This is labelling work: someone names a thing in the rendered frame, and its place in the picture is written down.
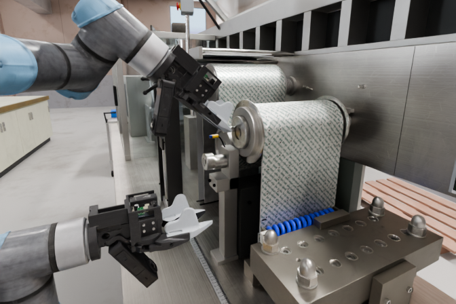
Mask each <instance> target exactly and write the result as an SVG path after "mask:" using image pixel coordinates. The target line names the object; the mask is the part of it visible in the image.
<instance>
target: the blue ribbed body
mask: <svg viewBox="0 0 456 304"><path fill-rule="evenodd" d="M334 211H335V210H333V209H332V208H327V209H323V211H321V210H319V211H318V212H314V213H313V214H312V213H310V214H309V215H304V217H302V216H300V217H299V218H294V219H293V220H292V219H290V220H289V221H288V222H287V221H284V222H283V223H278V225H275V224H274V225H272V227H270V226H267V227H266V230H268V229H273V230H274V231H275V232H276V233H277V235H278V236H279V235H283V234H285V233H289V232H291V231H295V230H298V229H302V228H304V227H308V226H310V225H313V223H314V218H315V217H317V216H322V215H324V214H328V213H330V212H334Z"/></svg>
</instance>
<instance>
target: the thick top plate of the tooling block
mask: <svg viewBox="0 0 456 304"><path fill-rule="evenodd" d="M369 208H370V206H369V207H366V208H362V209H359V210H356V211H353V212H350V216H349V220H348V221H344V222H342V223H339V224H336V225H333V226H330V227H327V228H324V229H318V228H317V227H316V226H315V225H310V226H308V227H304V228H302V229H298V230H295V231H291V232H289V233H285V234H283V235H279V236H278V247H279V249H280V251H279V253H278V254H277V255H275V256H269V255H266V254H264V253H263V252H262V250H261V246H262V243H260V242H258V243H255V244H252V245H250V270H251V271H252V272H253V274H254V275H255V276H256V278H257V280H258V281H259V282H260V283H261V285H262V286H263V288H264V289H265V290H266V291H267V293H268V294H269V296H270V297H271V298H272V300H273V301H274V303H275V304H361V303H362V302H364V301H366V300H368V299H369V298H370V293H371V285H372V280H373V277H374V276H376V275H378V274H380V273H382V272H384V271H386V270H388V269H390V268H392V267H394V266H395V265H397V264H399V263H401V262H403V261H408V262H410V263H411V264H413V265H414V266H416V267H417V268H416V272H415V273H417V272H418V271H420V270H422V269H424V268H426V267H427V266H429V265H431V264H432V263H435V262H436V261H438V260H439V257H440V251H441V248H442V243H443V239H444V237H442V236H441V235H438V234H437V233H434V232H432V231H430V230H428V229H427V231H426V237H425V238H418V237H414V236H412V235H410V234H409V233H407V231H406V229H407V228H408V225H409V222H410V221H409V220H407V219H405V218H403V217H401V216H399V215H397V214H395V213H393V212H391V211H389V210H387V209H385V215H384V216H375V215H373V214H371V213H370V212H369V211H368V210H369ZM304 258H310V259H311V260H313V262H314V263H315V265H316V273H317V276H318V278H317V281H318V286H317V288H316V289H315V290H304V289H302V288H301V287H300V286H298V284H297V283H296V276H297V270H298V267H300V263H301V261H302V260H303V259H304Z"/></svg>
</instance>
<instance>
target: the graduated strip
mask: <svg viewBox="0 0 456 304"><path fill-rule="evenodd" d="M189 241H190V243H191V245H192V247H193V249H194V251H195V253H196V255H197V257H198V259H199V261H200V263H201V265H202V267H203V270H204V272H205V274H206V276H207V278H208V280H209V282H210V284H211V286H212V288H213V290H214V292H215V294H216V296H217V298H218V300H219V302H220V304H231V301H230V300H229V297H228V296H227V294H226V292H225V290H224V289H223V287H222V285H221V283H220V281H219V279H218V278H217V276H216V274H215V272H214V270H213V268H212V266H211V265H210V263H209V261H208V259H207V257H206V255H205V254H204V251H203V250H202V248H201V246H200V244H199V242H198V241H197V239H196V237H193V238H191V239H190V240H189Z"/></svg>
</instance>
